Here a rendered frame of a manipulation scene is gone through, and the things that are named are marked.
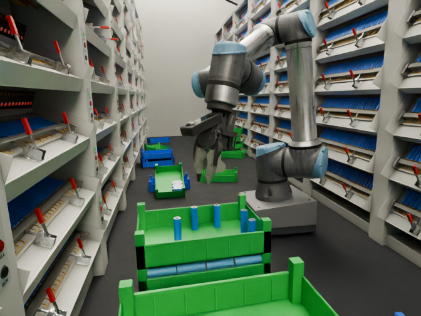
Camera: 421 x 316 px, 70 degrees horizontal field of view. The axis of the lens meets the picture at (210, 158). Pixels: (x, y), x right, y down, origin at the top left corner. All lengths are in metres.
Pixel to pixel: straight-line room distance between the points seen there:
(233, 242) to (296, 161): 0.82
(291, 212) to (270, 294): 0.94
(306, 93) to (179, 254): 0.96
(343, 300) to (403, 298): 0.20
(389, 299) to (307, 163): 0.59
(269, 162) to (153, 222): 0.79
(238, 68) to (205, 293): 0.55
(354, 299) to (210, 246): 0.66
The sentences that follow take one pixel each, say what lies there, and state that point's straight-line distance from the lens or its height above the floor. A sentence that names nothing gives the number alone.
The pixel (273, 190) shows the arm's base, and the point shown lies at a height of 0.21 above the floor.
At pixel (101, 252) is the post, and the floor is 0.09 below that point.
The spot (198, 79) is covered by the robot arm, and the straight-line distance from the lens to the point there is 1.00.
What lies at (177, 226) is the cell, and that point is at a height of 0.37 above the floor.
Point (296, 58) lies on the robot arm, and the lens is 1.41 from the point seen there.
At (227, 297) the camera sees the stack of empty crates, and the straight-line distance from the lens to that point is 0.56.
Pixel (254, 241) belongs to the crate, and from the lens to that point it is 0.71.
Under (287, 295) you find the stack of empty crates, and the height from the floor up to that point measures 0.33.
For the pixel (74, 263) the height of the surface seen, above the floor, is 0.16.
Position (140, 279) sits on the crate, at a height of 0.30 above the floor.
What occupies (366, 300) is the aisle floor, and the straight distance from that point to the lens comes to 1.23.
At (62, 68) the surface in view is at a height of 0.76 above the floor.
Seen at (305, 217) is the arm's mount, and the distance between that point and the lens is 1.54.
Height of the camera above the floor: 0.67
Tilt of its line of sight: 11 degrees down
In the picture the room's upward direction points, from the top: 1 degrees counter-clockwise
